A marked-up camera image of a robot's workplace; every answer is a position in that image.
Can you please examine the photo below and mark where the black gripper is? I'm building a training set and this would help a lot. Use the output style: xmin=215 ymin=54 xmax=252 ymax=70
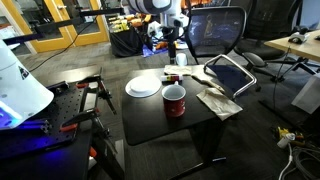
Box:
xmin=163 ymin=26 xmax=182 ymax=65

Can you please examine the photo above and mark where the red white enamel mug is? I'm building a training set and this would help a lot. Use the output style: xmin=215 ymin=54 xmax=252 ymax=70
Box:
xmin=161 ymin=80 xmax=187 ymax=118

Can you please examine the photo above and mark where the orange toy object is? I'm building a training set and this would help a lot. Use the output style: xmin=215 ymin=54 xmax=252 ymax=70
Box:
xmin=155 ymin=40 xmax=169 ymax=51

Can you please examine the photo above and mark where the white round plate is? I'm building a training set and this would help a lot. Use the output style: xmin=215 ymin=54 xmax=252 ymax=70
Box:
xmin=124 ymin=75 xmax=162 ymax=99

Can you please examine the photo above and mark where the black mesh office chair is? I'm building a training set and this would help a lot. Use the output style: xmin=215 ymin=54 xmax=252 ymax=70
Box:
xmin=184 ymin=5 xmax=258 ymax=101

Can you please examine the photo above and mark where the yellow green box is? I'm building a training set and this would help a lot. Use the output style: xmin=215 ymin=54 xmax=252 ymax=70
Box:
xmin=112 ymin=19 xmax=130 ymax=33

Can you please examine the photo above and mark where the creased beige cloth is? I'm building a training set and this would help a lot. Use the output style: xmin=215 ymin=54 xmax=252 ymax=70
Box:
xmin=195 ymin=87 xmax=244 ymax=122

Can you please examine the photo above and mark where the orange black bar clamp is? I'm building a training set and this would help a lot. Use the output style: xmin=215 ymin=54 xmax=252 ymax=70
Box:
xmin=59 ymin=107 xmax=113 ymax=138
xmin=75 ymin=67 xmax=118 ymax=116

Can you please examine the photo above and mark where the yellow framed glass door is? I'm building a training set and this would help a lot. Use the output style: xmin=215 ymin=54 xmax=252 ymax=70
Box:
xmin=1 ymin=0 xmax=75 ymax=54
xmin=53 ymin=0 xmax=112 ymax=47

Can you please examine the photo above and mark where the black padded office chair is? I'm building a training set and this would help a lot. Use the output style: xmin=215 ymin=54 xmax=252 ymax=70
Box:
xmin=229 ymin=0 xmax=320 ymax=83

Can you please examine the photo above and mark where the black metal boom beam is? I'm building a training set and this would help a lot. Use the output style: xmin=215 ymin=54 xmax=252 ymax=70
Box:
xmin=3 ymin=7 xmax=126 ymax=46

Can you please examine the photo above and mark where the black perforated breadboard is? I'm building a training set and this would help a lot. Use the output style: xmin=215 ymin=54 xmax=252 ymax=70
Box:
xmin=0 ymin=82 xmax=88 ymax=162

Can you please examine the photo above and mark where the black desk device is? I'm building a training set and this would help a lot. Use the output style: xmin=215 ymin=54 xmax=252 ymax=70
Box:
xmin=287 ymin=25 xmax=312 ymax=45

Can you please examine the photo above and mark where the light wooden desk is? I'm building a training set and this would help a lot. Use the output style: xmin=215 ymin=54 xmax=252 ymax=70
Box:
xmin=264 ymin=29 xmax=320 ymax=63

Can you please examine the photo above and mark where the yellow black floor gadget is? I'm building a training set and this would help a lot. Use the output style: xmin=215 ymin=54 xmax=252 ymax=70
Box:
xmin=275 ymin=125 xmax=305 ymax=141

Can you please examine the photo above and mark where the white box panel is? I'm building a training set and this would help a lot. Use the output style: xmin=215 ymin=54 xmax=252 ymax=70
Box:
xmin=291 ymin=72 xmax=320 ymax=115

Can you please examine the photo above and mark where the white power plug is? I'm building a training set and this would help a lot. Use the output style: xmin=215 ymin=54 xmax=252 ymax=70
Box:
xmin=276 ymin=132 xmax=297 ymax=150

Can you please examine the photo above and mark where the wooden handled paintbrush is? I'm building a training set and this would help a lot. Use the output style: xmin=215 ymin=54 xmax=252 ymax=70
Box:
xmin=190 ymin=71 xmax=226 ymax=95

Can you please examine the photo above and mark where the black table pedestal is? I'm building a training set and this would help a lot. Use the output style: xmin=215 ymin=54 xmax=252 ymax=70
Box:
xmin=168 ymin=117 xmax=231 ymax=180

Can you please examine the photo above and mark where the grey cable bundle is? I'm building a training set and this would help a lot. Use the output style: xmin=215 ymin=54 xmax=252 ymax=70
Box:
xmin=278 ymin=142 xmax=320 ymax=180

